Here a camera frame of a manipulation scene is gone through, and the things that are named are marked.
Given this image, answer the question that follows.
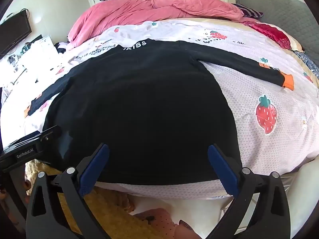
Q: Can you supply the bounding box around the blue patterned cloth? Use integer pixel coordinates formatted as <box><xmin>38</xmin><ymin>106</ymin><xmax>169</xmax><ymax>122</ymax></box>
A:
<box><xmin>294</xmin><ymin>51</ymin><xmax>319</xmax><ymax>79</ymax></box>

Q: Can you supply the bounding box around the black monitor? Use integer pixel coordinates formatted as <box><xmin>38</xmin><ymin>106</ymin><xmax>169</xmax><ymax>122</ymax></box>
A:
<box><xmin>0</xmin><ymin>11</ymin><xmax>32</xmax><ymax>55</ymax></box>

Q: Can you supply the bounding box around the dark clothes pile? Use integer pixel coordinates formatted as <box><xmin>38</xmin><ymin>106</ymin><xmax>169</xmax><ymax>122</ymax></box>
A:
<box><xmin>55</xmin><ymin>42</ymin><xmax>68</xmax><ymax>54</ymax></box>

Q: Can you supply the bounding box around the strawberry printed bed sheet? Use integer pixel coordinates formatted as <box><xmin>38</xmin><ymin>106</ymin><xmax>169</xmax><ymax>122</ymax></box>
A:
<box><xmin>0</xmin><ymin>20</ymin><xmax>319</xmax><ymax>200</ymax></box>

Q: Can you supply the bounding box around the black sweater with orange cuffs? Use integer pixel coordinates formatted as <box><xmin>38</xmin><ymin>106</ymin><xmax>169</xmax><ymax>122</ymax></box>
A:
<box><xmin>25</xmin><ymin>38</ymin><xmax>294</xmax><ymax>187</ymax></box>

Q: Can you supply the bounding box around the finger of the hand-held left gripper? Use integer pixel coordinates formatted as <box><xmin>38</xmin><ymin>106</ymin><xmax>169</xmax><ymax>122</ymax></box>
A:
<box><xmin>5</xmin><ymin>125</ymin><xmax>62</xmax><ymax>152</ymax></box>

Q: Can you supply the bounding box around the white drawer cabinet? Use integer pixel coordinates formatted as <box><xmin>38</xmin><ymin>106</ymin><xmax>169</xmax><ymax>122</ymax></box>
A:
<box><xmin>19</xmin><ymin>36</ymin><xmax>63</xmax><ymax>80</ymax></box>

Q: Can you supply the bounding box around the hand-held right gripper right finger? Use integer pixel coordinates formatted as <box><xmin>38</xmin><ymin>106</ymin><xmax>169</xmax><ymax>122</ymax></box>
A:
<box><xmin>207</xmin><ymin>144</ymin><xmax>291</xmax><ymax>239</ymax></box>

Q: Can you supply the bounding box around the white desk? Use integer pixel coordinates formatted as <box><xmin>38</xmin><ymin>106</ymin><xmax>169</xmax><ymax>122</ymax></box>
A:
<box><xmin>0</xmin><ymin>55</ymin><xmax>38</xmax><ymax>100</ymax></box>

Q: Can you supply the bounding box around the white bed base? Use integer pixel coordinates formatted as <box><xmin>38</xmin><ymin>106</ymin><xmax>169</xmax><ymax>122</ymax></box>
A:
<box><xmin>125</xmin><ymin>154</ymin><xmax>319</xmax><ymax>239</ymax></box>

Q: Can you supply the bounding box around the grey quilted headboard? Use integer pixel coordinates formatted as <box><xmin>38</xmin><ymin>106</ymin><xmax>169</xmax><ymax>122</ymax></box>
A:
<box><xmin>235</xmin><ymin>0</ymin><xmax>319</xmax><ymax>60</ymax></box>

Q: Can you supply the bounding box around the pink duvet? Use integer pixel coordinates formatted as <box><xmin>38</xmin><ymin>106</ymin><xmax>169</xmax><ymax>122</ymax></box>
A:
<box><xmin>68</xmin><ymin>0</ymin><xmax>261</xmax><ymax>48</ymax></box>

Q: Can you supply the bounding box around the person's leg in pink pajamas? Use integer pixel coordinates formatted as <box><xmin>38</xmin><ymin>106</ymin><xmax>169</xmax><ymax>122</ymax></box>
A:
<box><xmin>132</xmin><ymin>208</ymin><xmax>200</xmax><ymax>239</ymax></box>

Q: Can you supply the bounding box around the red patterned cloth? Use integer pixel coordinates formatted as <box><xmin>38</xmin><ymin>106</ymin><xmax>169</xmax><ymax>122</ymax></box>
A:
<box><xmin>243</xmin><ymin>21</ymin><xmax>292</xmax><ymax>50</ymax></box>

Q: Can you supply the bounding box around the striped pillow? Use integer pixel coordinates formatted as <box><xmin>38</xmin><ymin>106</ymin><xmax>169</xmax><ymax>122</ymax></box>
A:
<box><xmin>232</xmin><ymin>3</ymin><xmax>264</xmax><ymax>18</ymax></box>

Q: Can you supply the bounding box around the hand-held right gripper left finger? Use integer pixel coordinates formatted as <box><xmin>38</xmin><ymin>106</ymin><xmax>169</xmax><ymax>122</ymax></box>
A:
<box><xmin>26</xmin><ymin>143</ymin><xmax>110</xmax><ymax>239</ymax></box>

